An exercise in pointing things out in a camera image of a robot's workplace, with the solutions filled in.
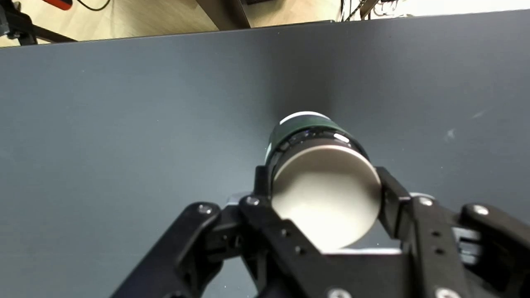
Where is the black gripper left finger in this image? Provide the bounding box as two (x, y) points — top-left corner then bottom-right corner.
(108, 163), (333, 298)

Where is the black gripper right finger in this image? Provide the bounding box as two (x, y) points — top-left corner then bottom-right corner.
(373, 163), (530, 298)

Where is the black stand leg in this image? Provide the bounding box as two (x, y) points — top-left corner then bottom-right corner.
(0, 0), (78, 47)

